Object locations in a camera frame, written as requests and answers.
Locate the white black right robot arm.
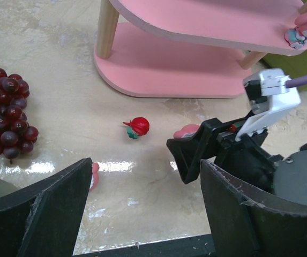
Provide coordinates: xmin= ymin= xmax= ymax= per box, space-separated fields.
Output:
xmin=167 ymin=117 xmax=307 ymax=206

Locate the pink toy with green centre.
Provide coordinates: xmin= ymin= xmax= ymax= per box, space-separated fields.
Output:
xmin=89 ymin=162 xmax=100 ymax=192

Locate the pink three-tier wooden shelf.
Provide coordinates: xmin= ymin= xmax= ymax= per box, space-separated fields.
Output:
xmin=94 ymin=1 xmax=307 ymax=99

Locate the pink toy with blue bow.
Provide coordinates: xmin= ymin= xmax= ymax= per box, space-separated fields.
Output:
xmin=284 ymin=13 xmax=307 ymax=50

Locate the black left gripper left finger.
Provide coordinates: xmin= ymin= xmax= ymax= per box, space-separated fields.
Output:
xmin=0 ymin=158 xmax=92 ymax=256

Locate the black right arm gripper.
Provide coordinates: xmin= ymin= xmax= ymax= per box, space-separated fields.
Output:
xmin=166 ymin=118 xmax=284 ymax=193

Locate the olive green plastic bin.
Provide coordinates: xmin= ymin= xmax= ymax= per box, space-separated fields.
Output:
xmin=263 ymin=50 xmax=307 ymax=78

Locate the red haired mermaid toy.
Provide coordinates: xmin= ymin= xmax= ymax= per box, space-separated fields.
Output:
xmin=123 ymin=117 xmax=150 ymax=139

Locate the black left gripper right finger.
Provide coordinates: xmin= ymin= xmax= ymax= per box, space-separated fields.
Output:
xmin=200 ymin=160 xmax=307 ymax=256

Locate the dark red grape bunch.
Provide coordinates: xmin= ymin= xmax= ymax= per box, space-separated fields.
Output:
xmin=0 ymin=68 xmax=39 ymax=163

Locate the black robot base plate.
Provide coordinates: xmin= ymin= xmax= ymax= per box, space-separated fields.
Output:
xmin=81 ymin=234 xmax=217 ymax=257

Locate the pink toy with white frill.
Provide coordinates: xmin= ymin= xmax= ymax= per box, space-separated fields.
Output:
xmin=173 ymin=124 xmax=200 ymax=139

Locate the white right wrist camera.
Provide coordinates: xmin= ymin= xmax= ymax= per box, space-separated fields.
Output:
xmin=235 ymin=69 xmax=301 ymax=141

